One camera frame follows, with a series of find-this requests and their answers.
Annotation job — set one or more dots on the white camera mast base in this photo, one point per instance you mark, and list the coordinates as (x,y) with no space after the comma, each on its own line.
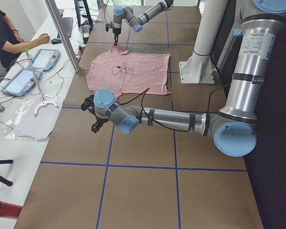
(198,68)

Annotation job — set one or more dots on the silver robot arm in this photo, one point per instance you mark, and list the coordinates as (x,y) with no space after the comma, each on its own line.
(121,13)
(232,128)

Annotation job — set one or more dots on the pink Snoopy t-shirt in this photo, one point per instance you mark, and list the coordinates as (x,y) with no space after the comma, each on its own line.
(125,72)

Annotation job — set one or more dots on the aluminium frame post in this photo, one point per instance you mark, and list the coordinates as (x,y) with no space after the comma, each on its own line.
(52,8)

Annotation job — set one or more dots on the clear plastic sheet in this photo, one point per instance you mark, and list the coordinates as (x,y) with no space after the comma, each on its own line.
(21,123)

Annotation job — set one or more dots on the metal reacher grabber stick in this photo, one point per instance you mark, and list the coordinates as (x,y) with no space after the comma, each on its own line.
(43,102)

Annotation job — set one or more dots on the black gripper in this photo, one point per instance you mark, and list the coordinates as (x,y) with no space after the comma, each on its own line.
(115,31)
(100,119)

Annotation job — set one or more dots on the black tripod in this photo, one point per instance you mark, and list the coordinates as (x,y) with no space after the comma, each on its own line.
(4,165)

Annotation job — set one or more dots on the black keyboard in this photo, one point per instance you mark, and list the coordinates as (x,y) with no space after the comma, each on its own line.
(68,24)

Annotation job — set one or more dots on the far blue teach pendant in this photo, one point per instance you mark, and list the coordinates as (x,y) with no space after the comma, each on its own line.
(45,59)

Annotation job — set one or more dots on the person in black shirt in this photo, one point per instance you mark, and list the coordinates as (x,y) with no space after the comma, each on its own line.
(12,44)

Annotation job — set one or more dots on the black computer mouse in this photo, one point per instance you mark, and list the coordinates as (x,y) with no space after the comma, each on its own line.
(56,41)

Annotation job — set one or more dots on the near blue teach pendant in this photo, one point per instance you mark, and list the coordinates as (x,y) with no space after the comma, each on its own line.
(19,84)

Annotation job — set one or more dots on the blue teach pendant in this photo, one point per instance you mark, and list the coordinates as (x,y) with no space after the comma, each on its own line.
(45,59)
(19,84)

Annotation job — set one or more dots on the red cylinder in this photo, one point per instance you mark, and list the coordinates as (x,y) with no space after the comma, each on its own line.
(9,210)

